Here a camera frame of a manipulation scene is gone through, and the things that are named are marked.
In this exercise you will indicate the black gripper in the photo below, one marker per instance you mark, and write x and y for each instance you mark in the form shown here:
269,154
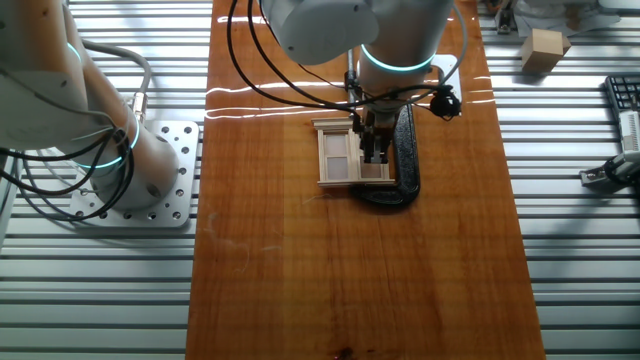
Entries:
375,127

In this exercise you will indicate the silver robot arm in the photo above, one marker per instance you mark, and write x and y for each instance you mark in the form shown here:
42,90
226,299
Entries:
400,35

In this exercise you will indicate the black metal C-clamp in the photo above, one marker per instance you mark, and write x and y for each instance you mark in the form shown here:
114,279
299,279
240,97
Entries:
407,160

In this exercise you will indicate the cardboard box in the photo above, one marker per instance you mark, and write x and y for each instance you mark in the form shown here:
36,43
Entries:
545,50

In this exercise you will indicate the crumpled grey plastic sheet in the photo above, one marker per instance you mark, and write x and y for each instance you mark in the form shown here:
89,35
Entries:
565,15

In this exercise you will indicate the black keyboard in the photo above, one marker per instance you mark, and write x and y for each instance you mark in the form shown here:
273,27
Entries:
622,92

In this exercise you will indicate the white ribbed device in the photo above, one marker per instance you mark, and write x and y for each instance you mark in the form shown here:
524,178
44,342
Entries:
631,131

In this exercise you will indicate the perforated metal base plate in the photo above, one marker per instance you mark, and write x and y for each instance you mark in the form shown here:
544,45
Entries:
175,200

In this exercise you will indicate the small silver camera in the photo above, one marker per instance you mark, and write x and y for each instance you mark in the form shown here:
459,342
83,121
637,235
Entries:
612,172

